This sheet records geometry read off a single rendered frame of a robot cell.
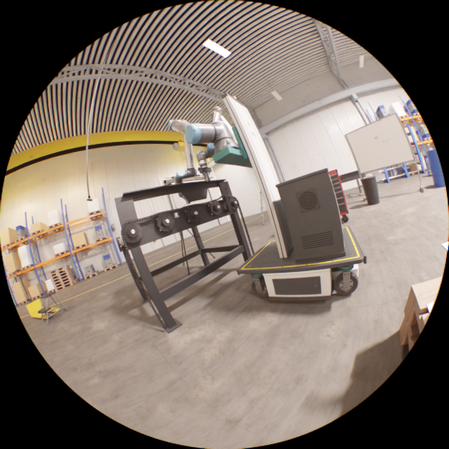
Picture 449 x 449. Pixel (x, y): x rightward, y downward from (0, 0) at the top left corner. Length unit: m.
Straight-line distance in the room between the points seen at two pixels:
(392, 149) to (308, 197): 4.11
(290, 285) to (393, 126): 4.58
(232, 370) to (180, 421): 0.41
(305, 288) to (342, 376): 0.61
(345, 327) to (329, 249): 0.48
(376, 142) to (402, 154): 0.80
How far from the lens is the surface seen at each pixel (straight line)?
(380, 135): 4.84
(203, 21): 8.15
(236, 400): 0.83
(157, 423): 0.95
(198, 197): 1.55
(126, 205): 1.25
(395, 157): 4.78
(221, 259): 1.58
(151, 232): 1.25
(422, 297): 0.76
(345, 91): 11.97
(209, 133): 1.11
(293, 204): 0.92
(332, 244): 0.96
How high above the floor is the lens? 0.76
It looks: 4 degrees down
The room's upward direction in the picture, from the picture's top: 18 degrees counter-clockwise
